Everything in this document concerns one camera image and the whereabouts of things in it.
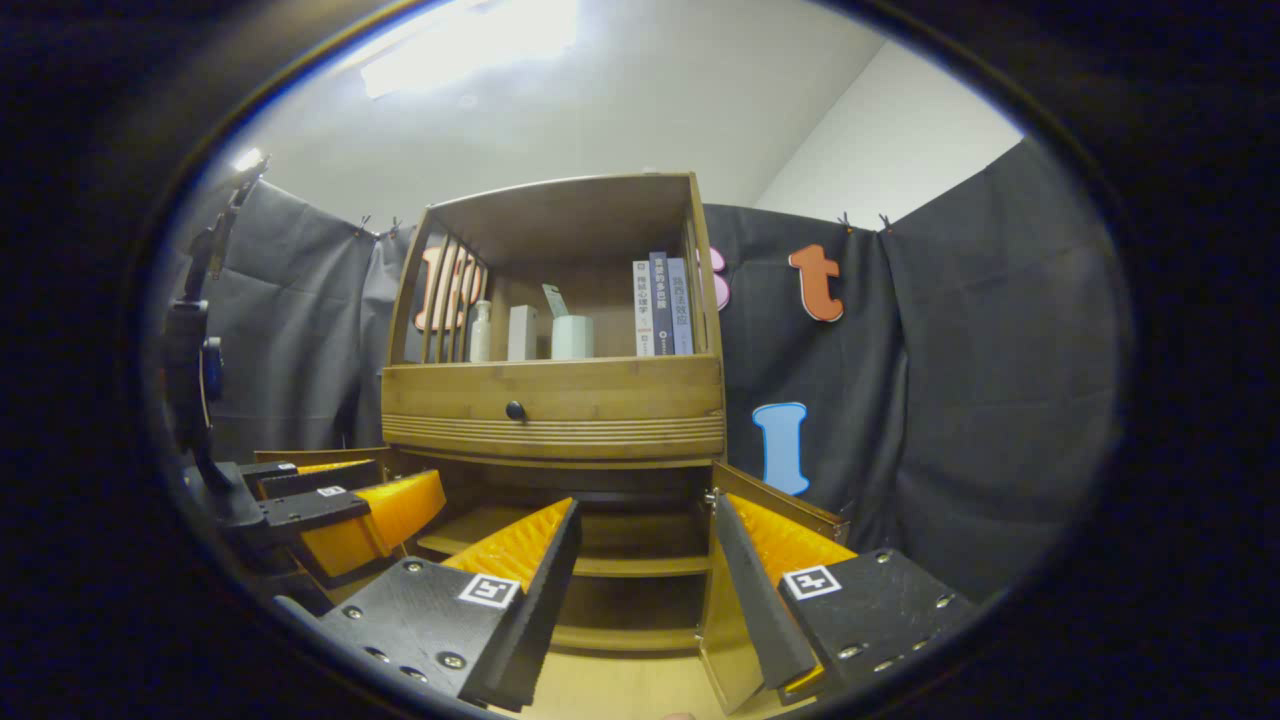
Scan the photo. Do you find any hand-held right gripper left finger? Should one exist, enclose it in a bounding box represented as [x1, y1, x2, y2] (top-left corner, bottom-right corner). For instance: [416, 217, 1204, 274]
[318, 497, 583, 713]

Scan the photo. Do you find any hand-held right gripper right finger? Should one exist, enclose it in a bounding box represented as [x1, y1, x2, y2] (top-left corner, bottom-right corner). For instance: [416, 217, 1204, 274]
[712, 492, 976, 701]

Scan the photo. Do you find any wooden double-door shoe cabinet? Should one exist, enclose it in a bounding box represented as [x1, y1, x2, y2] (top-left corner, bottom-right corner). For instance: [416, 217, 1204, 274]
[255, 172, 851, 716]

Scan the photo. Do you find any wooden ribbed drawer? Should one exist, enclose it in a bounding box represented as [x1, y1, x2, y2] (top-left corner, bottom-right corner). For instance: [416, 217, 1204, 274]
[382, 355, 727, 463]

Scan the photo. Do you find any white cup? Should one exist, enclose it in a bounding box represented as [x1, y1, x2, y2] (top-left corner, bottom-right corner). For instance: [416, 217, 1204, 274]
[551, 315, 595, 361]

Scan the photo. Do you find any black backdrop cloth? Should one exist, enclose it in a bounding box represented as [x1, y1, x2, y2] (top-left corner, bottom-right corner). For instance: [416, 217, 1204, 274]
[175, 135, 1136, 601]

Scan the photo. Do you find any light blue book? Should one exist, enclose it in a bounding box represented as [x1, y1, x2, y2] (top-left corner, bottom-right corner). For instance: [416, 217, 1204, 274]
[668, 258, 694, 356]

